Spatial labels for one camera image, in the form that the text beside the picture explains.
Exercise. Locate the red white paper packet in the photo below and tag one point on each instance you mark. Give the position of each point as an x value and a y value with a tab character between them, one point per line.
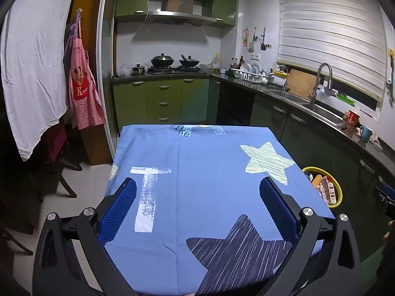
329	191

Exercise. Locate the yellow rimmed trash bin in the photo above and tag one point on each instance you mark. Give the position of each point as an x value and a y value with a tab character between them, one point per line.
317	168

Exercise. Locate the dark wooden chair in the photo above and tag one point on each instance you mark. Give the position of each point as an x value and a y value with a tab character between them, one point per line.
55	141

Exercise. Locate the hanging ladle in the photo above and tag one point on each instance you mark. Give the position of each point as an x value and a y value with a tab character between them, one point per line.
251	47

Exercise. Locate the purple sink caddy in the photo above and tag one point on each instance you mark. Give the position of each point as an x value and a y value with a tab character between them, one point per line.
329	90

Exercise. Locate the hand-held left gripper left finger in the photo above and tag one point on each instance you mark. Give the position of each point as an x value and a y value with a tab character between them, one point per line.
118	209

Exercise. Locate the green plastic tray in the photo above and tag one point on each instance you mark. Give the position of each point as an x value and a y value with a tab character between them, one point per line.
345	97

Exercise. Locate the tall steel faucet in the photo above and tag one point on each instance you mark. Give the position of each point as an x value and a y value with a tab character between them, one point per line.
314	89

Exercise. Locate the black wok with lid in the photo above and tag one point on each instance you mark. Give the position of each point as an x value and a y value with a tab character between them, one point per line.
162	60
189	61

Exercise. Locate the glass sliding door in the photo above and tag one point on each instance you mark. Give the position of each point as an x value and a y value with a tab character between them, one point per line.
108	52

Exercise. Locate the blue star print tablecloth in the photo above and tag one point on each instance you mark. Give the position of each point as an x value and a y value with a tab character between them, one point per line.
200	191

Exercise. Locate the red tin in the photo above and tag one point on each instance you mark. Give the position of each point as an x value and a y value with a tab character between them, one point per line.
352	117

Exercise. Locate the cooking oil bottle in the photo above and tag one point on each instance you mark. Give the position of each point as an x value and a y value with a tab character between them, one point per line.
216	62

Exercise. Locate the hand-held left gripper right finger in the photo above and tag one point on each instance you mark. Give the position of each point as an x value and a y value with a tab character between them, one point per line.
277	209

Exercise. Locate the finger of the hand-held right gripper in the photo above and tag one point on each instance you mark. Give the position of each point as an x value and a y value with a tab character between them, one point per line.
388	192

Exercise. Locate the red patterned package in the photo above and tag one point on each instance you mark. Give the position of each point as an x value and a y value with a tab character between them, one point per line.
81	98

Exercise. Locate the white dish rack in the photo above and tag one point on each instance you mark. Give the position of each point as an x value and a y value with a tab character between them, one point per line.
251	75

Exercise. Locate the white window blind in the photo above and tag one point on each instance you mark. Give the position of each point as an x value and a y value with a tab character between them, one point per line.
330	37

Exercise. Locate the black hanging spatula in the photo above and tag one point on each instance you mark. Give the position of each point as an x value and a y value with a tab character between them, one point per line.
263	46

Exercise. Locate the gas stove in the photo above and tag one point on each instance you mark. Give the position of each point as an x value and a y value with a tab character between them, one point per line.
176	70

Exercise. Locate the person's right forearm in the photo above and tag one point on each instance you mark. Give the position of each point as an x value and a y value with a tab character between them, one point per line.
387	262

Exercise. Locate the small steel faucet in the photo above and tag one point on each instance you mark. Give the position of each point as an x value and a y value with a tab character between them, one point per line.
285	80

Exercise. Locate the white hanging sheet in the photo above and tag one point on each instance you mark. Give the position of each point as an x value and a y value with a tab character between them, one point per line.
34	67

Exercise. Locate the light green base cabinet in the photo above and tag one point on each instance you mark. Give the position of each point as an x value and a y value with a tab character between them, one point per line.
160	98

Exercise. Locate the dark green base cabinet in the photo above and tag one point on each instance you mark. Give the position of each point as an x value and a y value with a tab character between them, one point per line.
308	148

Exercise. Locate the steel range hood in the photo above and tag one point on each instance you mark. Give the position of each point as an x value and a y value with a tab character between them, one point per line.
179	17

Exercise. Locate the blue mug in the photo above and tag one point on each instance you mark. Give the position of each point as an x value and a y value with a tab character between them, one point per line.
365	133

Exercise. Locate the steel double sink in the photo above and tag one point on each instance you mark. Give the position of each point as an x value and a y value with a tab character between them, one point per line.
317	111

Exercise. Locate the colourful wall hanging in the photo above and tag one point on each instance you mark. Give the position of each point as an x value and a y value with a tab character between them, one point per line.
245	38

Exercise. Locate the wooden cutting board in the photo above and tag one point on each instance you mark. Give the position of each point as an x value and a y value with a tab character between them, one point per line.
301	84

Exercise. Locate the person's right hand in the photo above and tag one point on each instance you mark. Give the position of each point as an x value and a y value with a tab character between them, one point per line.
390	232

